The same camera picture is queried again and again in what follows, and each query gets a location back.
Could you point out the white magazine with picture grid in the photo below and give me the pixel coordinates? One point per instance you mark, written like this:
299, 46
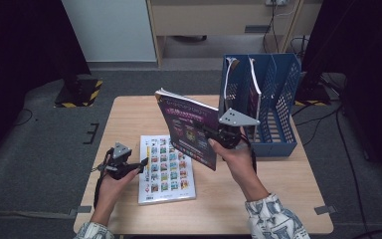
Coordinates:
165, 179

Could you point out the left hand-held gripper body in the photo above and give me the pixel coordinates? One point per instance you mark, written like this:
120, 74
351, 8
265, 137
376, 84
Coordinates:
117, 166

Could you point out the black magazine with red print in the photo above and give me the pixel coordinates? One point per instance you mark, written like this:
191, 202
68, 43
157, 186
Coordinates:
226, 83

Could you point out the black striped stand base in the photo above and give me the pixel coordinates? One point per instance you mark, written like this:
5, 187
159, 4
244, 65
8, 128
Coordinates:
79, 94
311, 93

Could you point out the person's left hand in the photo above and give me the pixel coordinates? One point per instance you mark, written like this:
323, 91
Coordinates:
112, 195

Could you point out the blue plastic file rack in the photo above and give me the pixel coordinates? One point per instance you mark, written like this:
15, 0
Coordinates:
278, 149

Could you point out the white partition panel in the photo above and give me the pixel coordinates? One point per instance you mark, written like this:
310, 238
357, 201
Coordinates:
112, 30

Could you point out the black curtain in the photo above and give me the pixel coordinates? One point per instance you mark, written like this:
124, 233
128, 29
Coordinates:
13, 49
361, 49

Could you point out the grey tape strip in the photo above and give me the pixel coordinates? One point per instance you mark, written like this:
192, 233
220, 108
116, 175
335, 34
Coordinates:
325, 209
79, 210

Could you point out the person's right hand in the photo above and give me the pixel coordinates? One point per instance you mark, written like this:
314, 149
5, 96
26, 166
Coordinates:
242, 169

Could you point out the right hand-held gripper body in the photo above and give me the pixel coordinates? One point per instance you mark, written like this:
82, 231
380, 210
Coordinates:
229, 136

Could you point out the beige wooden desk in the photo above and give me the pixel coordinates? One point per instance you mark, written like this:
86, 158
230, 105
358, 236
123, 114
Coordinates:
212, 16

